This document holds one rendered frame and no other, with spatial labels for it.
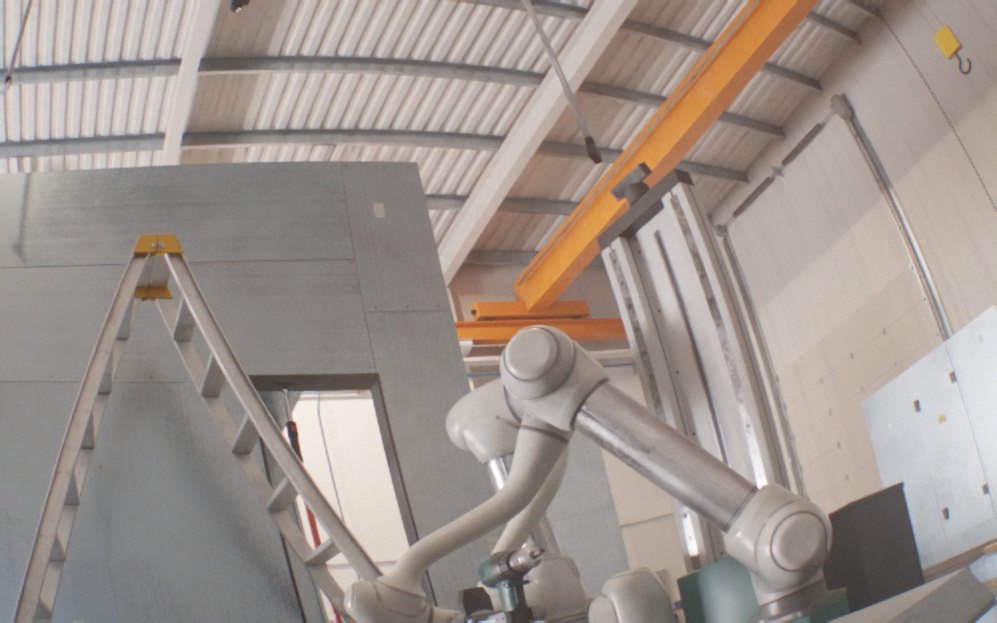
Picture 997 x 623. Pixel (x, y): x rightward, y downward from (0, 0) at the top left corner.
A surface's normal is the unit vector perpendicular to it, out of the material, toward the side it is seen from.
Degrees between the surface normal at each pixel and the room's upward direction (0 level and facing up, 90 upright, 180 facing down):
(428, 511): 90
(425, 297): 90
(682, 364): 90
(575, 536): 90
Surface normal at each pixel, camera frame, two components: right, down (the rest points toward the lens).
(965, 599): 0.32, -0.78
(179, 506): 0.39, -0.48
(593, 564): 0.06, -0.44
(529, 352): -0.35, -0.41
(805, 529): -0.20, -0.29
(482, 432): -0.48, 0.00
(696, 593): -0.83, -0.05
